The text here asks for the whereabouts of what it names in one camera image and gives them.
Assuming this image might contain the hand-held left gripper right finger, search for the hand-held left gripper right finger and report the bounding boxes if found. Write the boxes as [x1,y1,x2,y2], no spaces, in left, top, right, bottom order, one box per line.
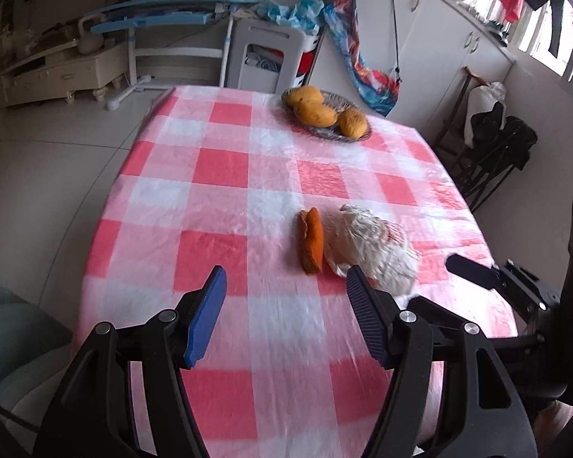
[346,264,538,458]

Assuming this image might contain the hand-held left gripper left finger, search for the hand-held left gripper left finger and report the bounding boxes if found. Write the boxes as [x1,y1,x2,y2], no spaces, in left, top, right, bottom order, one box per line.
[60,264,227,458]

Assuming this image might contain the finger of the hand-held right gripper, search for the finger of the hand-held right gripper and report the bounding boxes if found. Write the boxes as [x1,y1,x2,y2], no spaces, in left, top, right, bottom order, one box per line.
[407,296,464,339]
[446,254,500,292]

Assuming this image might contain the white plastic bag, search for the white plastic bag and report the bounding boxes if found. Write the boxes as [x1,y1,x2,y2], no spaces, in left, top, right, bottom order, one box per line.
[324,203,421,297]

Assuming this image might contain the black folding chair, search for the black folding chair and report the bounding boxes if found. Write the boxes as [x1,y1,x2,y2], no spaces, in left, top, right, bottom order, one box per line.
[458,102,539,213]

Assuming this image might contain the person's bare knee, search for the person's bare knee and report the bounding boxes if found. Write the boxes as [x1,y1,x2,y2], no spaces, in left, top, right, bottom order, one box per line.
[532,398,573,458]

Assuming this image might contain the red white checked tablecloth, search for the red white checked tablecloth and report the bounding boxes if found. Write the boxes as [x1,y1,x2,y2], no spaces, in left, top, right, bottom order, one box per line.
[71,85,519,458]

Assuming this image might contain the brown wooden chair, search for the brown wooden chair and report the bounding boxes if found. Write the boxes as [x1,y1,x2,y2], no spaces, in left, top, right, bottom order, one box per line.
[434,66,488,153]

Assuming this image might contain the yellow mango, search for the yellow mango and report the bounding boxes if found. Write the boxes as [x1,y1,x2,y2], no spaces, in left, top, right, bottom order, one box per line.
[285,86,324,108]
[293,100,337,127]
[338,108,368,138]

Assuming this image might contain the pale grey plastic chair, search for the pale grey plastic chair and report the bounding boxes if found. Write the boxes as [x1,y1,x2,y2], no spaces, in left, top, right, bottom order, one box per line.
[0,281,74,421]

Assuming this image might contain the colourful printed hanging bag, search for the colourful printed hanging bag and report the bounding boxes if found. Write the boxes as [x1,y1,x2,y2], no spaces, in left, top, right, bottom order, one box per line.
[322,0,406,118]

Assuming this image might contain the white cabinet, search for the white cabinet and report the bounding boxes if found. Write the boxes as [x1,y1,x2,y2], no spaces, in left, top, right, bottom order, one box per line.
[310,0,516,129]

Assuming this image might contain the white storage cart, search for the white storage cart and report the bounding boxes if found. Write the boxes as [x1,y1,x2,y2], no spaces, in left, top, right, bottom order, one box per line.
[227,19,325,94]

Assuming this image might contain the cream television cabinet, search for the cream television cabinet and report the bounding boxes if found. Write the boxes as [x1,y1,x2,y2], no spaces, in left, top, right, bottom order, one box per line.
[0,38,127,108]

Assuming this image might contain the cream kettlebell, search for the cream kettlebell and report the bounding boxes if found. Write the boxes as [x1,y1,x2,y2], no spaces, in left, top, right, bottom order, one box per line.
[78,15,105,56]

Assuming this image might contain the blue study desk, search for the blue study desk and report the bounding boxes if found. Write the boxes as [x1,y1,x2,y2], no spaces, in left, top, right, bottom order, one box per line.
[83,0,259,110]

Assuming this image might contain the blue plastic bag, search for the blue plastic bag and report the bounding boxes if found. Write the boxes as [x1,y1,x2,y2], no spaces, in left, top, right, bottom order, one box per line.
[255,0,325,34]

